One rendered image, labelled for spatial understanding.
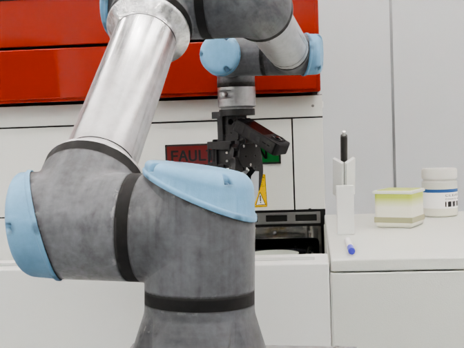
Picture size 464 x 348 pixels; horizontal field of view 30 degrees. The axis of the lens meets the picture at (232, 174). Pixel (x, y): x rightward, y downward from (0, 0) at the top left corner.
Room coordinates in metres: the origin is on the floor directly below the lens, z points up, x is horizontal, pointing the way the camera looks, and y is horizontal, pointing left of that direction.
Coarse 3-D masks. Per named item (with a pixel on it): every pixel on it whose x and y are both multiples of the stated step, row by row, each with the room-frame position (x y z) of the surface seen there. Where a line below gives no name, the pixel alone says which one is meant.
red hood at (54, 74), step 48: (0, 0) 1.84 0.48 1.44; (48, 0) 1.84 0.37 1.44; (96, 0) 1.83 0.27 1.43; (0, 48) 1.86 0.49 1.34; (48, 48) 1.84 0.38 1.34; (96, 48) 1.83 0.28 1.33; (192, 48) 1.81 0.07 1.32; (0, 96) 1.85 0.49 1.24; (48, 96) 1.84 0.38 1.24; (192, 96) 1.82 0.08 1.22
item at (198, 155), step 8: (168, 152) 1.86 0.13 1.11; (176, 152) 1.86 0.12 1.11; (184, 152) 1.86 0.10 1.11; (192, 152) 1.86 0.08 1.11; (200, 152) 1.86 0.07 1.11; (168, 160) 1.86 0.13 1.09; (176, 160) 1.86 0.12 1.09; (184, 160) 1.86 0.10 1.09; (192, 160) 1.86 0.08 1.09; (200, 160) 1.86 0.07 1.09
